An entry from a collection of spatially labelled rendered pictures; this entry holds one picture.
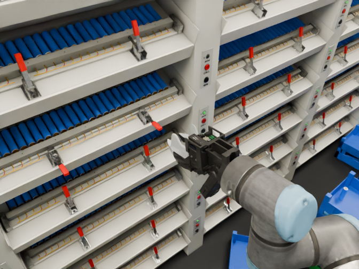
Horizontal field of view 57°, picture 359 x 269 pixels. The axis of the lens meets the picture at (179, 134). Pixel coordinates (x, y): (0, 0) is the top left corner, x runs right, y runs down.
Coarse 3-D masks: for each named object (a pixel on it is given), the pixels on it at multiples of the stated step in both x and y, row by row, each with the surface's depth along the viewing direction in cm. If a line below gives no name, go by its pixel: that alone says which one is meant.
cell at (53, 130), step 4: (44, 116) 87; (48, 116) 87; (44, 120) 86; (48, 120) 86; (48, 124) 86; (52, 124) 86; (48, 128) 86; (52, 128) 85; (56, 128) 86; (52, 132) 85; (56, 132) 85
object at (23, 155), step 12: (156, 96) 98; (168, 96) 100; (132, 108) 93; (96, 120) 89; (108, 120) 90; (72, 132) 85; (84, 132) 88; (36, 144) 82; (48, 144) 82; (12, 156) 79; (24, 156) 80; (0, 168) 78
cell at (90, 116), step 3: (81, 102) 91; (84, 102) 92; (81, 105) 91; (84, 105) 91; (81, 108) 91; (84, 108) 91; (87, 108) 91; (84, 111) 90; (87, 111) 90; (90, 111) 91; (87, 114) 90; (90, 114) 90; (87, 117) 90; (90, 117) 90
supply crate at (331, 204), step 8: (352, 176) 137; (344, 184) 142; (352, 184) 141; (336, 192) 139; (352, 192) 140; (328, 200) 129; (336, 200) 136; (344, 200) 136; (352, 200) 136; (328, 208) 131; (336, 208) 128; (344, 208) 133; (352, 208) 133
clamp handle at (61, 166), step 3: (54, 156) 81; (57, 156) 81; (54, 159) 81; (57, 159) 81; (57, 162) 80; (60, 162) 80; (60, 165) 79; (63, 165) 79; (60, 168) 78; (63, 168) 78; (63, 171) 77; (66, 171) 78; (63, 174) 78; (66, 174) 77
